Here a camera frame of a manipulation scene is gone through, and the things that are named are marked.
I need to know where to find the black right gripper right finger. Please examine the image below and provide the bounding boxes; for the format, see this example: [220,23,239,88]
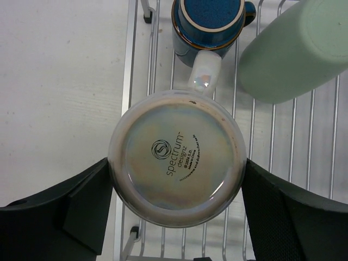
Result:
[241,160,347,260]

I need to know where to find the dark blue ceramic mug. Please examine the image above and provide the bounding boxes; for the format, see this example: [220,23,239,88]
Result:
[171,0,257,67]

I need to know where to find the light green plastic cup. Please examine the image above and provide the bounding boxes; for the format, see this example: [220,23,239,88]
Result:
[238,1,347,104]

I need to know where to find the white floral ceramic mug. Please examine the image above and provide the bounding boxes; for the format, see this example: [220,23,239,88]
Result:
[108,51,247,228]

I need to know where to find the silver wire dish rack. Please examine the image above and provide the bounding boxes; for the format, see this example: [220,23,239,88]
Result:
[113,1,347,260]

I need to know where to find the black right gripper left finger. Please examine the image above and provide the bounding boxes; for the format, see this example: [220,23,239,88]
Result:
[1,159,113,260]

